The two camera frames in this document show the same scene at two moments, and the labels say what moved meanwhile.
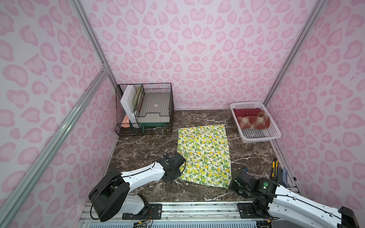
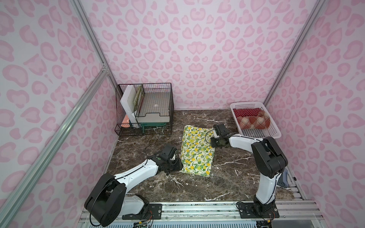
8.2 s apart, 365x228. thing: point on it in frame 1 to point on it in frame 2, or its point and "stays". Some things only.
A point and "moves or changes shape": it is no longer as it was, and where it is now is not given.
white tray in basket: (155, 107) stays
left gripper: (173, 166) to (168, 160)
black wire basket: (144, 109) stays
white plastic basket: (254, 122) stays
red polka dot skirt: (246, 111) stays
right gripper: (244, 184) to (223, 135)
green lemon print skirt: (206, 152) moves or changes shape
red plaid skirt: (262, 121) stays
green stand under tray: (151, 124) stays
